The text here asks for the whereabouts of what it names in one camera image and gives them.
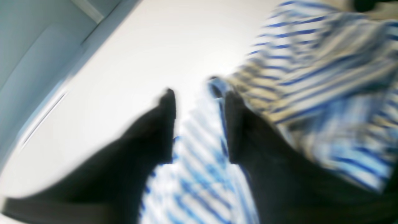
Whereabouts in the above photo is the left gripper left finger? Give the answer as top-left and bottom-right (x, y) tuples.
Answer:
(1, 88), (177, 224)

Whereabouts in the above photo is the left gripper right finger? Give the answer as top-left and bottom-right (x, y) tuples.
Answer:
(224, 91), (397, 224)

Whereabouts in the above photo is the blue white striped T-shirt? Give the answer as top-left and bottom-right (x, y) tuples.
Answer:
(138, 0), (397, 224)

